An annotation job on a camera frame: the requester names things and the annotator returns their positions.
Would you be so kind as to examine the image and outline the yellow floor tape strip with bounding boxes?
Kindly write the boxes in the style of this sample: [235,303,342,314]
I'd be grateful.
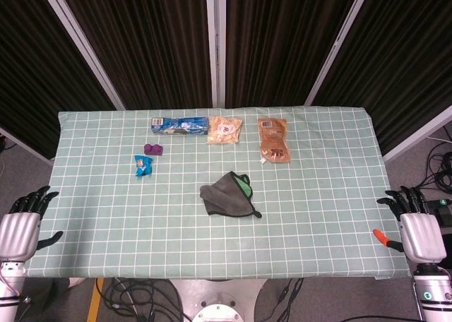
[87,278,105,322]

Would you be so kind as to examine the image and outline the blue crumpled snack wrapper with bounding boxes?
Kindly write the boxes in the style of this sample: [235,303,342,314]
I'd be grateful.
[133,154,153,177]

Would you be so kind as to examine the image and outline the brown spouted sauce pouch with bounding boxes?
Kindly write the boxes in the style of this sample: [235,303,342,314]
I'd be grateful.
[256,118,292,165]

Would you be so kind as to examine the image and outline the green checked tablecloth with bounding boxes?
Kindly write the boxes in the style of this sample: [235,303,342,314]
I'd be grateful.
[24,105,412,280]

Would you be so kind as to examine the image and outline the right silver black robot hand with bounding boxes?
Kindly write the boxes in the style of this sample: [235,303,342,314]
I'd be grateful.
[373,186,448,265]

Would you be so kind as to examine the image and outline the black floor cable bundle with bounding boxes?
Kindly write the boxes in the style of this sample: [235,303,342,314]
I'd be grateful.
[95,278,184,322]

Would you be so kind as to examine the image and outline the black numbered foot pedal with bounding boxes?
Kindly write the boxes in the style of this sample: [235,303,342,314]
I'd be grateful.
[423,198,452,227]

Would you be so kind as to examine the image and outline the black cable with inline plug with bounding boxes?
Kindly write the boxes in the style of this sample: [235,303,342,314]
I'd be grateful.
[254,278,304,322]

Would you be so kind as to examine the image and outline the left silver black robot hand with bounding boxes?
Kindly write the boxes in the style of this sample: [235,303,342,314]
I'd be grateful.
[0,186,64,263]

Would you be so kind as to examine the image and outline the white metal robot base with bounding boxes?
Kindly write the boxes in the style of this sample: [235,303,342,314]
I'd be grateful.
[169,278,266,322]

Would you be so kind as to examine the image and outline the black tangled side cables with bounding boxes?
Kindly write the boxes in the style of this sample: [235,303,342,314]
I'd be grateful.
[409,138,452,196]

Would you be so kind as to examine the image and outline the clear bag of pale snacks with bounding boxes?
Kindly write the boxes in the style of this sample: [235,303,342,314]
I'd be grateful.
[206,116,244,145]

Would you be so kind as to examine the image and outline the dark ribbed partition panel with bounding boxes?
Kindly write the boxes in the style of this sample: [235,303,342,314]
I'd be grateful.
[305,0,452,162]
[56,0,213,110]
[0,0,126,166]
[225,0,364,108]

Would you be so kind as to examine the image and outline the blue cookie box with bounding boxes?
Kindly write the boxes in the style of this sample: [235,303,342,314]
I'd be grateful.
[150,116,210,136]

